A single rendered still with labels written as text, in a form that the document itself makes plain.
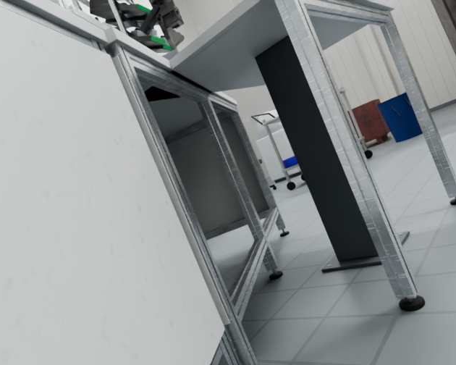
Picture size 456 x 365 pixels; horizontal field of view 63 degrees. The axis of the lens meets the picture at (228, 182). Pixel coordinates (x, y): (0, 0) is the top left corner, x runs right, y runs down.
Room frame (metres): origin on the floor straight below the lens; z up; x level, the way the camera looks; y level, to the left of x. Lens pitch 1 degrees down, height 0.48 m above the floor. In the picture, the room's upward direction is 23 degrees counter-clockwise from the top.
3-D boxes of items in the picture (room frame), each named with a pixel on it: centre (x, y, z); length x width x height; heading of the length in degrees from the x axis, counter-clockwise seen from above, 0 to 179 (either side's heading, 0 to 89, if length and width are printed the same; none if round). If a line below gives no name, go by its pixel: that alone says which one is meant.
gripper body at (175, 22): (1.46, -0.03, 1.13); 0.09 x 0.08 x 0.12; 77
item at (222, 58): (1.42, -0.34, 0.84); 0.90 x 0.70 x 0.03; 139
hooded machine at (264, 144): (6.34, -1.08, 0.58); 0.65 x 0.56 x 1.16; 49
